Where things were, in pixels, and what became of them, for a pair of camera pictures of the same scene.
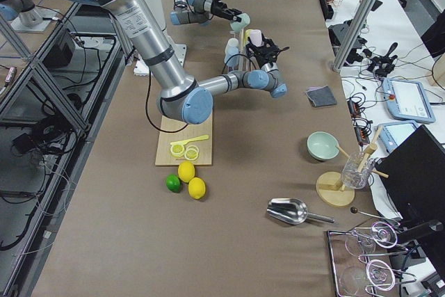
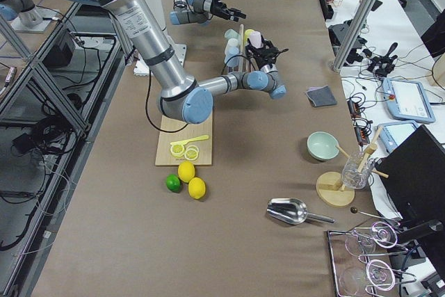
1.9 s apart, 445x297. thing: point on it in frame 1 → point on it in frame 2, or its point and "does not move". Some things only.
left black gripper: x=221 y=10 does not move
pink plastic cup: x=256 y=37 does not move
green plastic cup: x=239 y=26 → x=231 y=33
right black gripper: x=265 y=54 does not move
